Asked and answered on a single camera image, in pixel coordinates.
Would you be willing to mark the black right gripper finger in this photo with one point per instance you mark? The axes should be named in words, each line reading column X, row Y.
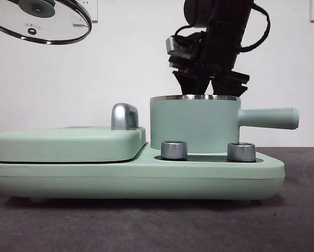
column 193, row 85
column 227, row 88

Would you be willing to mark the glass pot lid green knob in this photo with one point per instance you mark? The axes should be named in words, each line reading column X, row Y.
column 36, row 6

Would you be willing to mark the silver control knob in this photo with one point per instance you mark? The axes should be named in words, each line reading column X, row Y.
column 241, row 152
column 174, row 151

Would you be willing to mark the black control panel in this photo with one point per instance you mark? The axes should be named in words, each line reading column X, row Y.
column 206, row 158

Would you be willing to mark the mint green breakfast maker base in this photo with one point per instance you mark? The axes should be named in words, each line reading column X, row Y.
column 135, row 181

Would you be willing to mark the mint green griddle cover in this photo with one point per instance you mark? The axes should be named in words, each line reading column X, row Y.
column 67, row 144

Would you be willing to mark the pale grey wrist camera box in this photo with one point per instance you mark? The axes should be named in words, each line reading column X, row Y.
column 173, row 46

